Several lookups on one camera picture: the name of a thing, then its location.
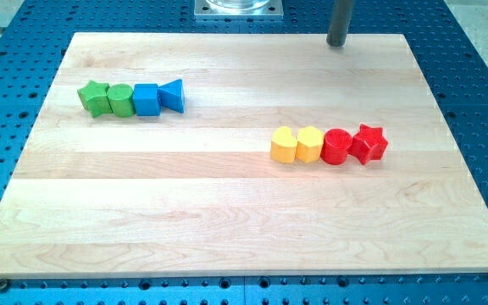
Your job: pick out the blue triangle block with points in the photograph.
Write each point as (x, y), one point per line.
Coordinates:
(172, 96)

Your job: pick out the light wooden board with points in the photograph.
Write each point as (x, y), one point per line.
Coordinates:
(197, 194)

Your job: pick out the green cylinder block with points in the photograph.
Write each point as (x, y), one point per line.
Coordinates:
(120, 100)

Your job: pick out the red cylinder block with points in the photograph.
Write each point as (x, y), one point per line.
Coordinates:
(335, 147)

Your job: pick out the red star block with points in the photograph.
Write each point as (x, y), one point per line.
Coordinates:
(368, 144)

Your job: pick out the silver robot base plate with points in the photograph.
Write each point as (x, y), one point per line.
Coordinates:
(238, 8)

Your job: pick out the green star block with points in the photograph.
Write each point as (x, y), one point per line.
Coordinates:
(94, 98)

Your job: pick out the blue cube block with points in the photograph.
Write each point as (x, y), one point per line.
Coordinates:
(146, 100)

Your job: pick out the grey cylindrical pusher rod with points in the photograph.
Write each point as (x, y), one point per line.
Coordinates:
(340, 21)

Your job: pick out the yellow hexagon block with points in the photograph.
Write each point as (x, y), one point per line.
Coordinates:
(310, 141)

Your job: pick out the yellow heart block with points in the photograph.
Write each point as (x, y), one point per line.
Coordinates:
(283, 145)

